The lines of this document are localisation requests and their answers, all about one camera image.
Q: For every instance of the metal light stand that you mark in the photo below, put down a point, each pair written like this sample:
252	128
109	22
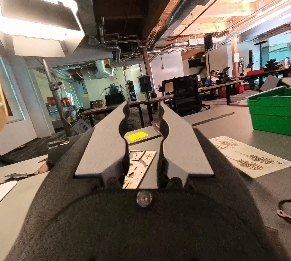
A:
58	102

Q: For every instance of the green plastic bin stack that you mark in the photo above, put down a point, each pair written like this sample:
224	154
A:
270	113

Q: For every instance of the long dark office table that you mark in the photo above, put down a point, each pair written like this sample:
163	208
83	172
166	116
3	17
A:
106	109

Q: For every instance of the small wooden parts sheet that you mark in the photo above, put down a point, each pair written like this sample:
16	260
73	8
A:
141	165

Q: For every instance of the cardboard boxes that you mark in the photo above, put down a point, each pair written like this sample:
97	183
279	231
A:
97	104

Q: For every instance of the black cabinet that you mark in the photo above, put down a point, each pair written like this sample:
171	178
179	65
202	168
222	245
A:
115	100

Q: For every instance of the framed panel on stand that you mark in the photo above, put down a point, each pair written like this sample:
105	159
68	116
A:
144	84

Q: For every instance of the dark labelled case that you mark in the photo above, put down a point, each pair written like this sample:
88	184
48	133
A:
58	150

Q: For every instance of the black mesh office chair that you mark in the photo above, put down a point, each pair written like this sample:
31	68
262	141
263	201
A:
186	95

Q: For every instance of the white cutout board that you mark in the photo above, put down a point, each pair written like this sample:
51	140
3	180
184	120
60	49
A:
7	189

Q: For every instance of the black hanging speaker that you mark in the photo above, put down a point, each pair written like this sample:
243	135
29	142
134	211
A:
208	42

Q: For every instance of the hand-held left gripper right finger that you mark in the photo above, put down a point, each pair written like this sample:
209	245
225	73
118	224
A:
184	152

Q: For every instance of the printed instruction sheet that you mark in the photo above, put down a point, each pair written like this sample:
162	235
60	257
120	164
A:
249	159

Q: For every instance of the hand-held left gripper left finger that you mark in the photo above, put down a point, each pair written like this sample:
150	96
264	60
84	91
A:
102	150

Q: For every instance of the yellow sticky note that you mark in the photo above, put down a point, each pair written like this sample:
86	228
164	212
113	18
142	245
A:
137	136

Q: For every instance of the studio light panel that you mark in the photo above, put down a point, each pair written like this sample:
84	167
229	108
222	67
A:
36	15

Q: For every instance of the black knobbly device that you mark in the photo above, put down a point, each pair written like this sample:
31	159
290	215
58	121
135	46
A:
222	77
270	65

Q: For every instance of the red plastic bin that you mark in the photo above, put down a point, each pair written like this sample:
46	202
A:
255	71

